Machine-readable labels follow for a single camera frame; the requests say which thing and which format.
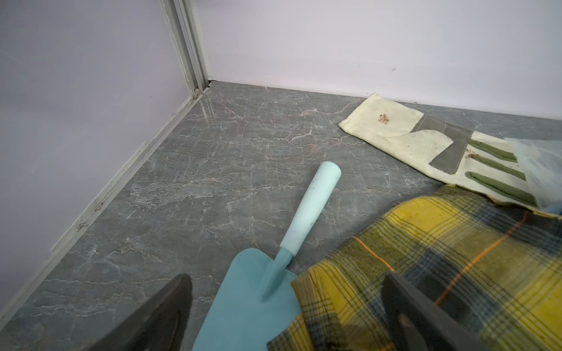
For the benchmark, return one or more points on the cream green work glove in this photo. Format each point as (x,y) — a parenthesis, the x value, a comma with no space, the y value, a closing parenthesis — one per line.
(441,150)

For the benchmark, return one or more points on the clear plastic vacuum bag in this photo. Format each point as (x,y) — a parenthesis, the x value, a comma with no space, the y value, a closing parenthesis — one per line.
(540,161)

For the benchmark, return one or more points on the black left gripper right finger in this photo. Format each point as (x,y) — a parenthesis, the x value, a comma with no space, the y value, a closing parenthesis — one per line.
(416,323)

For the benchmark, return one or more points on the teal garden trowel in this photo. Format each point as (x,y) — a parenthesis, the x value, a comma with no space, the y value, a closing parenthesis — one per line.
(256,301)

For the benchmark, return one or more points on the yellow plaid shirt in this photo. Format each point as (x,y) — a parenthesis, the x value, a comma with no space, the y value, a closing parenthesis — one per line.
(494,268)

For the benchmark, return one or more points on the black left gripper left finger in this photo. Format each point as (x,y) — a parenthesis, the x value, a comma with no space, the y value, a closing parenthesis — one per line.
(159,324)

